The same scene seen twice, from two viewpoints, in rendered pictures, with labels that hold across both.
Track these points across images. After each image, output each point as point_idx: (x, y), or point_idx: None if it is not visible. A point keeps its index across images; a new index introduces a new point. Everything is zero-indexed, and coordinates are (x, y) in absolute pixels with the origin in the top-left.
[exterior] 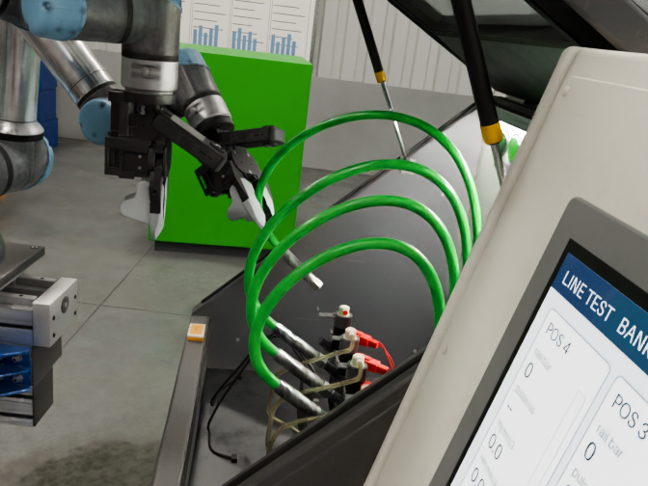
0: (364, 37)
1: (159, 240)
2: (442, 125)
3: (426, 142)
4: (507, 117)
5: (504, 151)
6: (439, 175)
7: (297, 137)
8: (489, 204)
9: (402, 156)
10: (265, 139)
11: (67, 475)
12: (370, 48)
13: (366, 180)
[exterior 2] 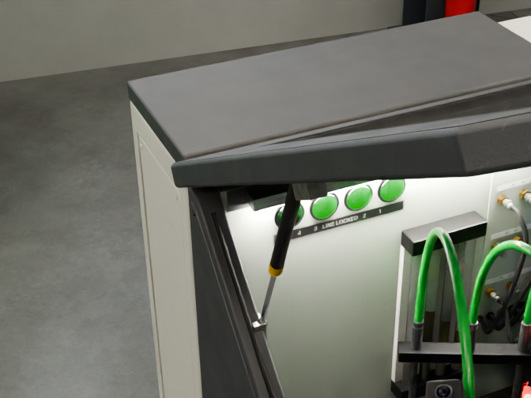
0: (290, 240)
1: None
2: (230, 262)
3: (246, 289)
4: (339, 184)
5: (302, 219)
6: (514, 240)
7: (472, 353)
8: (284, 276)
9: (261, 324)
10: (465, 396)
11: None
12: (288, 246)
13: (269, 384)
